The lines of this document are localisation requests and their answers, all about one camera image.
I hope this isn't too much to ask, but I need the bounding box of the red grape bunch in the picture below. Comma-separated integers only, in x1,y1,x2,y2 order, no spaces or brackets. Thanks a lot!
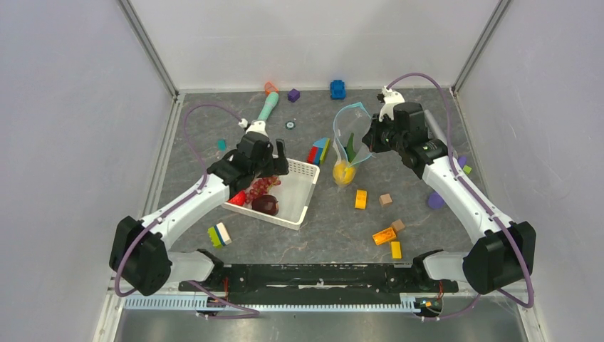
246,176,281,204

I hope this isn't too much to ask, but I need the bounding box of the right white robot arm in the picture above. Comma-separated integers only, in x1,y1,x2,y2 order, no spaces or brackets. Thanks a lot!
363,103,536,294

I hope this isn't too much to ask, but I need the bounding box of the tan wooden cube lower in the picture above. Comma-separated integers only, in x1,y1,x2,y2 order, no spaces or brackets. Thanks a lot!
390,219,406,234

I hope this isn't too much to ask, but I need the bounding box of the orange outline block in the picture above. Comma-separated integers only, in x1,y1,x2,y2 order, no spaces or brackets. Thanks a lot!
264,81,279,95

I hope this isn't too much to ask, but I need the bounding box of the yellow lemon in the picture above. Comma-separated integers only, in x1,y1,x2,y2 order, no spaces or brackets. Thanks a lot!
332,160,357,187

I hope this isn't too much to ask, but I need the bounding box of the orange translucent brick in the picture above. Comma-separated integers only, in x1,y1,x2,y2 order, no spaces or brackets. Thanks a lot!
372,227,397,246

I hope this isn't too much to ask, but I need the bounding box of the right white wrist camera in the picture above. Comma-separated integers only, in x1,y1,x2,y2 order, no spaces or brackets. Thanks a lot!
378,86,405,122

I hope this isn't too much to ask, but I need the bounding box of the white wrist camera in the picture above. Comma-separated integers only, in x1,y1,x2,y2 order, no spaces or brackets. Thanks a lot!
378,86,405,122
238,118,269,139

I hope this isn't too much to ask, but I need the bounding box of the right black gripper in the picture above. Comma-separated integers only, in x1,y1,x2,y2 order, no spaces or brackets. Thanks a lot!
363,113,406,153

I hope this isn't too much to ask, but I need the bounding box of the green blue white block stack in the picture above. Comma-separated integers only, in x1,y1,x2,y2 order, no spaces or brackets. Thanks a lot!
207,222,232,249

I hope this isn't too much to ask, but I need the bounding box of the dark red apple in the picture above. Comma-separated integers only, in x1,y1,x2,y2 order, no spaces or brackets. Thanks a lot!
251,195,279,216

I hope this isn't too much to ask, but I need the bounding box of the tan wooden cube upper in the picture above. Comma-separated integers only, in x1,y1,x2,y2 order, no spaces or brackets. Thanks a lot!
379,193,392,207

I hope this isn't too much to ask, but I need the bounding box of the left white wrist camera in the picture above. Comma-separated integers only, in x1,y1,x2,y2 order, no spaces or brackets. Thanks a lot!
238,118,269,139

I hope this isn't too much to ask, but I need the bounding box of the blue toy car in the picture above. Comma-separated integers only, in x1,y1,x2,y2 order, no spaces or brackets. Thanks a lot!
330,80,346,100

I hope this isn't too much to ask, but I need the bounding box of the tan wooden cube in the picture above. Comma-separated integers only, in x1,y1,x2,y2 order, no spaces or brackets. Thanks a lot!
390,219,406,234
379,193,392,207

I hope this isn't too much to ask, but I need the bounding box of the teal small block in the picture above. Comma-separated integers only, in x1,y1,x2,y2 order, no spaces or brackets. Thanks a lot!
217,139,227,151

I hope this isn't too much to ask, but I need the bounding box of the red blue yellow block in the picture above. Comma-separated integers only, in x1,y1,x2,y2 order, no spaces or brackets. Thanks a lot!
306,138,331,166

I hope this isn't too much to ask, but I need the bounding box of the green cucumber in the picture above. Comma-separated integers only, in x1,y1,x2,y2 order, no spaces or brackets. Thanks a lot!
345,133,357,164

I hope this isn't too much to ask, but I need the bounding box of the yellow small brick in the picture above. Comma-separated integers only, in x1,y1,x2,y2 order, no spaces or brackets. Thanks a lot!
390,241,402,260

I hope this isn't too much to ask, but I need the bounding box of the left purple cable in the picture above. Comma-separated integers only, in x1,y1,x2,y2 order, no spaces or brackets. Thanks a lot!
114,104,261,321

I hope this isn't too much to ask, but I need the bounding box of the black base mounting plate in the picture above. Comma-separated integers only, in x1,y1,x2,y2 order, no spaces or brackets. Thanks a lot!
201,263,459,305

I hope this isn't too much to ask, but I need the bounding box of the purple cable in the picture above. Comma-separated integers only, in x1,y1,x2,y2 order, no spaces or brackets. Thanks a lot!
384,72,535,323
114,104,261,321

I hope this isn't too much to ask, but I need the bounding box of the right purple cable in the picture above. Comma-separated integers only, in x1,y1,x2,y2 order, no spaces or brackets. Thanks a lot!
384,72,535,323

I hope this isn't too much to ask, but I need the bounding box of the red strawberry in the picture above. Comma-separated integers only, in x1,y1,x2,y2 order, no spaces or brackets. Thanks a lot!
228,190,247,206

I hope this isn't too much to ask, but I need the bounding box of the purple cube block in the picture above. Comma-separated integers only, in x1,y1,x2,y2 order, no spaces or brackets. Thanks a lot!
287,88,301,103

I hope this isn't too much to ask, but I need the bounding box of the purple toy cylinder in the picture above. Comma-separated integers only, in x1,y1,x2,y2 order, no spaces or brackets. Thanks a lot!
427,155,467,209

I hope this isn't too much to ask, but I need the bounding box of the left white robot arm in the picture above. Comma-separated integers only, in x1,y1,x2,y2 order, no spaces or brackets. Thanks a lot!
109,132,288,297

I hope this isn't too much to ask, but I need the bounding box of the white perforated plastic basket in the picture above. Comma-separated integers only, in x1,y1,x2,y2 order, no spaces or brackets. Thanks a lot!
222,158,320,230

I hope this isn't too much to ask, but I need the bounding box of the yellow rounded brick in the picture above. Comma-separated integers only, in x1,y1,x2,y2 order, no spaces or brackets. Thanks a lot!
354,190,368,209

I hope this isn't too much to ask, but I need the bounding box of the clear zip top bag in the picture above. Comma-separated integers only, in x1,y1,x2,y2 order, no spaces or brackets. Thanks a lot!
332,102,372,187

